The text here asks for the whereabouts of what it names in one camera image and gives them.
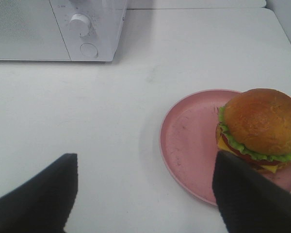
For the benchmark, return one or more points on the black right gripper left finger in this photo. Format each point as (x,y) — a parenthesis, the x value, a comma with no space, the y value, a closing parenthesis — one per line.
(43,203)

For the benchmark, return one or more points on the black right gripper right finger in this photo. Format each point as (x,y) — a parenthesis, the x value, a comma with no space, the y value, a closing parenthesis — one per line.
(248,202)

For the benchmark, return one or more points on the burger with lettuce and cheese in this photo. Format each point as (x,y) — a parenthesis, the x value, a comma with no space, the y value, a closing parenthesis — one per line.
(255,125)

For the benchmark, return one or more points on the pink round plate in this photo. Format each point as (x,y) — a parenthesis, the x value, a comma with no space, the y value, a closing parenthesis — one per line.
(189,148)

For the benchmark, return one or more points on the white microwave oven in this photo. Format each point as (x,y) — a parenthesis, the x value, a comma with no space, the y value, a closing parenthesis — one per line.
(60,30)

